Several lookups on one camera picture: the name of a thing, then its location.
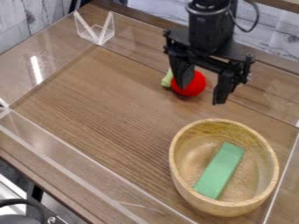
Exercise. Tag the brown wooden bowl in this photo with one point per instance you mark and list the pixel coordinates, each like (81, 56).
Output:
(193, 147)

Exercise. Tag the black metal table leg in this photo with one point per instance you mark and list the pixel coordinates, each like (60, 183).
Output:
(36, 193)

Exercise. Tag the clear acrylic tray wall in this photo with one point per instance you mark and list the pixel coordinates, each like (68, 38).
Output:
(101, 197)

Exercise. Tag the green rectangular block stick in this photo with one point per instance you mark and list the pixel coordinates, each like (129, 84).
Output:
(217, 173)

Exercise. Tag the clear acrylic corner bracket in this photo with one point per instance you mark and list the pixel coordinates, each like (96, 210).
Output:
(95, 33)

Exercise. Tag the red felt ball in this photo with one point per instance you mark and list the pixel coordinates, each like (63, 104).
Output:
(195, 87)

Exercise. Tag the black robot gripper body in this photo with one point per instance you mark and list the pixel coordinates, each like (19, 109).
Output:
(228, 58)

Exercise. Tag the small light green block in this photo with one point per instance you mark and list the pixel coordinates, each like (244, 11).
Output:
(167, 79)

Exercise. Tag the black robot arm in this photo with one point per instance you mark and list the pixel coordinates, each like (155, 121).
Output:
(204, 45)

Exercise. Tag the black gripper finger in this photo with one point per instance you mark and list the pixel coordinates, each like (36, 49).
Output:
(223, 88)
(181, 71)

